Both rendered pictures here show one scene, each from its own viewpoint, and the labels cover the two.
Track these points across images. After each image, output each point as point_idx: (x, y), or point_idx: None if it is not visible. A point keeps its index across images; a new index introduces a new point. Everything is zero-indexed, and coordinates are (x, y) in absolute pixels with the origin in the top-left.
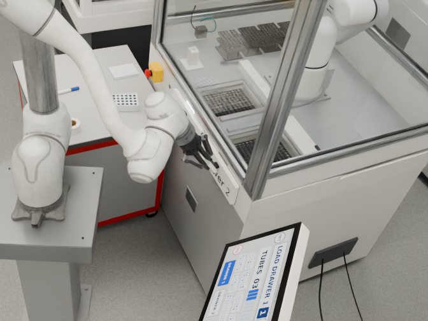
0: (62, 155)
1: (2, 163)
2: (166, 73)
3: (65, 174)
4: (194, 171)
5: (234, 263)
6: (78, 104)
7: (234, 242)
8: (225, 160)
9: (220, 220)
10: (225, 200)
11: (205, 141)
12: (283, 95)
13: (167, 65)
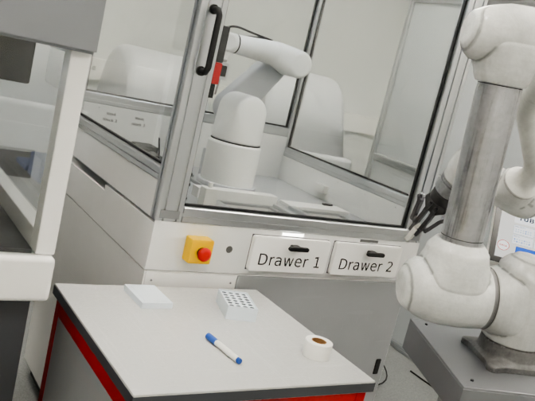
0: None
1: (466, 386)
2: (218, 235)
3: (445, 341)
4: (303, 318)
5: (521, 247)
6: (251, 344)
7: (490, 248)
8: (372, 240)
9: (365, 324)
10: (373, 290)
11: (423, 200)
12: (456, 103)
13: (223, 219)
